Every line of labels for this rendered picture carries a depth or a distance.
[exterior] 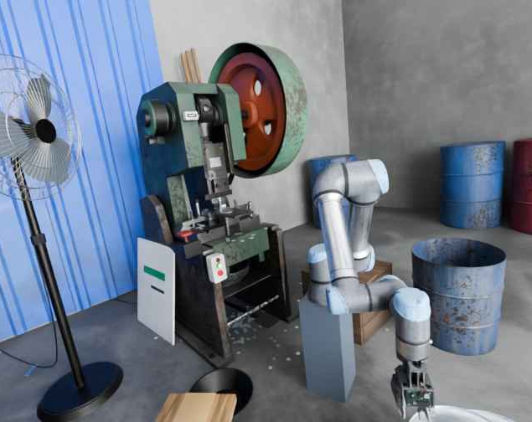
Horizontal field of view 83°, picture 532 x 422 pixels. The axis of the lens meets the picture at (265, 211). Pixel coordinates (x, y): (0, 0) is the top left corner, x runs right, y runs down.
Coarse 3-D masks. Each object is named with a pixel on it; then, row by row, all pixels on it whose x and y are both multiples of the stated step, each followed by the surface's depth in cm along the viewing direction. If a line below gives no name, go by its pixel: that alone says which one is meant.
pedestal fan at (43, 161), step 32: (32, 96) 125; (0, 128) 115; (32, 128) 125; (0, 160) 111; (32, 160) 131; (64, 160) 138; (0, 192) 115; (32, 192) 131; (32, 224) 136; (64, 320) 147; (64, 384) 157; (96, 384) 155; (64, 416) 139
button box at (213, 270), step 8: (208, 256) 149; (216, 256) 148; (208, 264) 149; (216, 264) 148; (224, 264) 151; (216, 272) 148; (224, 272) 151; (216, 280) 149; (136, 304) 238; (192, 304) 177
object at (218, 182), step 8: (208, 144) 169; (216, 144) 173; (208, 152) 170; (216, 152) 173; (224, 152) 177; (208, 160) 170; (216, 160) 173; (224, 160) 177; (208, 168) 170; (216, 168) 174; (224, 168) 177; (216, 176) 174; (224, 176) 178; (200, 184) 177; (208, 184) 171; (216, 184) 171; (224, 184) 175; (200, 192) 179; (208, 192) 172; (216, 192) 172
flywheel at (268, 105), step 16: (240, 64) 187; (256, 64) 177; (272, 64) 171; (224, 80) 202; (240, 80) 195; (256, 80) 188; (272, 80) 171; (240, 96) 199; (256, 96) 188; (272, 96) 178; (256, 112) 190; (272, 112) 181; (256, 128) 195; (272, 128) 184; (256, 144) 198; (272, 144) 182; (256, 160) 196; (272, 160) 187
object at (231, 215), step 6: (222, 210) 176; (228, 210) 174; (234, 210) 172; (240, 210) 172; (246, 210) 171; (252, 210) 169; (222, 216) 168; (228, 216) 163; (234, 216) 160; (240, 216) 162; (222, 222) 173; (228, 222) 171; (234, 222) 174; (228, 228) 172; (234, 228) 174; (228, 234) 172
